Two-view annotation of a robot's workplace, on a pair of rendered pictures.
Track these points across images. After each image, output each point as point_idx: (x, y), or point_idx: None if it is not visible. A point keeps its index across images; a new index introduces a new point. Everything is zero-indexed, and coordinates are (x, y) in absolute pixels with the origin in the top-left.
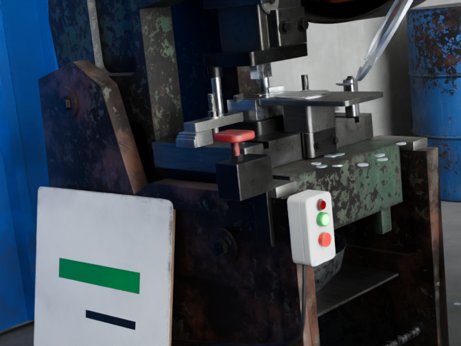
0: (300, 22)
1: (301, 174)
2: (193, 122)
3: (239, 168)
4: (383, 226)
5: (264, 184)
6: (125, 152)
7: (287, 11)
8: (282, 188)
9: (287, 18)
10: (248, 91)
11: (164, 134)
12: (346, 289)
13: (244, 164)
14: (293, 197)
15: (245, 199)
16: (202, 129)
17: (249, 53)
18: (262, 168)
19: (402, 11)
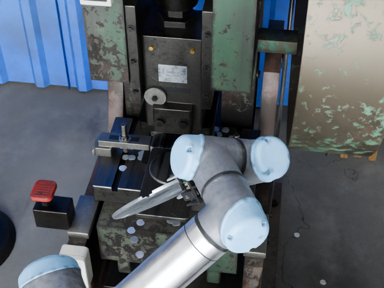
0: (179, 122)
1: (109, 227)
2: (102, 137)
3: (34, 212)
4: (207, 278)
5: (59, 225)
6: (112, 107)
7: (166, 111)
8: (73, 234)
9: (165, 115)
10: (232, 106)
11: (135, 112)
12: (193, 285)
13: (39, 211)
14: (63, 247)
15: (40, 227)
16: (104, 145)
17: (139, 120)
18: (57, 218)
19: (115, 212)
